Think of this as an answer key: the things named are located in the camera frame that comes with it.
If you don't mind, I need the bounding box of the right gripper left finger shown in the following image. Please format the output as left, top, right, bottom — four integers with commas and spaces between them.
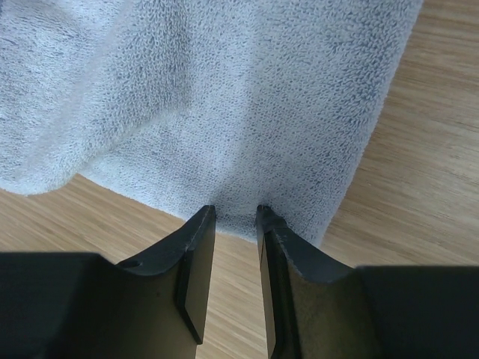
1, 206, 216, 358

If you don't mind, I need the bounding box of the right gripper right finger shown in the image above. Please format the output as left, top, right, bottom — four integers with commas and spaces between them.
256, 206, 478, 358

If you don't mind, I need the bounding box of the blue bear towel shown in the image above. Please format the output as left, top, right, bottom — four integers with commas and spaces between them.
1, 1, 422, 245

